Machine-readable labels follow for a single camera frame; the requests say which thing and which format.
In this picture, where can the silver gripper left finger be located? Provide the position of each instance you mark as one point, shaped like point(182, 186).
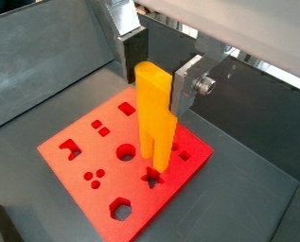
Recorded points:
point(130, 35)

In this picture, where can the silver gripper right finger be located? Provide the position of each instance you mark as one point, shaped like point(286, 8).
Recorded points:
point(190, 78)

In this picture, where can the yellow square-circle peg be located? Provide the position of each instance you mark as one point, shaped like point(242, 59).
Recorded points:
point(156, 121)

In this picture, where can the black object at corner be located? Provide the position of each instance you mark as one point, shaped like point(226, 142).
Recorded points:
point(0, 223)

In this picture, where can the red shape-sorting board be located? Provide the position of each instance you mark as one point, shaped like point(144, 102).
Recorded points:
point(94, 156)

